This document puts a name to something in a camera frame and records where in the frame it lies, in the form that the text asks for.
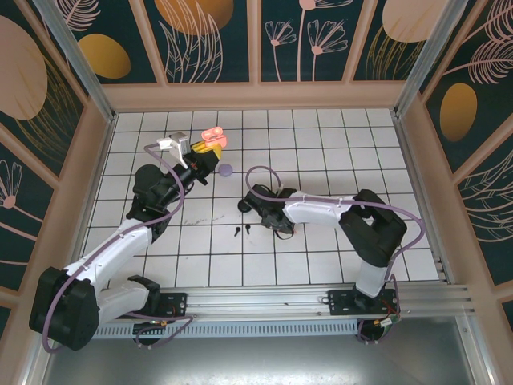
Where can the coral earbud charging case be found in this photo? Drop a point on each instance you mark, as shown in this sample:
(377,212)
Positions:
(212,134)

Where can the purple earbud charging case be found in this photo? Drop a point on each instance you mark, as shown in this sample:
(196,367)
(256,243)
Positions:
(226,170)

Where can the black earbud charging case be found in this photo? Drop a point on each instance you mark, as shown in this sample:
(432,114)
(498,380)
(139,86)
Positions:
(241,207)

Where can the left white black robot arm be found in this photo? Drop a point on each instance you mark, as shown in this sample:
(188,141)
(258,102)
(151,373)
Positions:
(116,250)

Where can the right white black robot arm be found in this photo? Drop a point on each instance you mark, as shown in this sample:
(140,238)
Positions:
(316,210)

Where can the grey metal sheet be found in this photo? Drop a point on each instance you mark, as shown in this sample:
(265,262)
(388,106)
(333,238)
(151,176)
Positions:
(256,361)

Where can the aluminium mounting rail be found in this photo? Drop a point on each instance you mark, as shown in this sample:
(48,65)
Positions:
(256,302)

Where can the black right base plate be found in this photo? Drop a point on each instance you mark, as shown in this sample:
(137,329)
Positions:
(340,302)

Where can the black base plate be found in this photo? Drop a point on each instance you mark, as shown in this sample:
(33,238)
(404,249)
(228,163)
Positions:
(340,302)
(176,305)

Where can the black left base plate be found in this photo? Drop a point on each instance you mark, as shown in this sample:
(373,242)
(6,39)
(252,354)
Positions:
(176,305)

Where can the aluminium frame post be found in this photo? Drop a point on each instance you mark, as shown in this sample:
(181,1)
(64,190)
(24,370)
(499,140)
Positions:
(433,52)
(76,52)

